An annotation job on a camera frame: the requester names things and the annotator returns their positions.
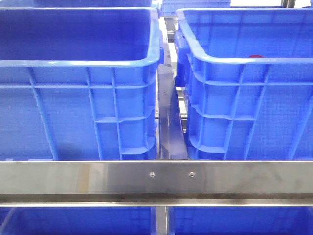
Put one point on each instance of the red button sideways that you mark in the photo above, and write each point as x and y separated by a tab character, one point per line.
256	56

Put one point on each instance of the left blue plastic bin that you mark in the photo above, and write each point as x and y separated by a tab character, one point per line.
78	83

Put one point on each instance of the blue plastic bin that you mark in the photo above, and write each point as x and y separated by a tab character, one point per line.
78	83
242	108

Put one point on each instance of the right blue plastic bin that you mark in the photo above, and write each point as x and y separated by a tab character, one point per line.
242	108

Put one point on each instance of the lower right blue bin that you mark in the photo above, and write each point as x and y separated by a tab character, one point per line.
241	220

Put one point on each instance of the rear right blue bin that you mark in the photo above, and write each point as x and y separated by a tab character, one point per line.
169	7

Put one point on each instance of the rear left blue bin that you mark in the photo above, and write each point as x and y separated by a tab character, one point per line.
96	3

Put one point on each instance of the lower left blue bin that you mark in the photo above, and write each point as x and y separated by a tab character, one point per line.
81	221

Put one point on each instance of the steel centre divider rail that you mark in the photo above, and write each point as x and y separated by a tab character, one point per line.
171	138

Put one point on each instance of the steel rack front rail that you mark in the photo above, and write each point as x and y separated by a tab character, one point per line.
127	183

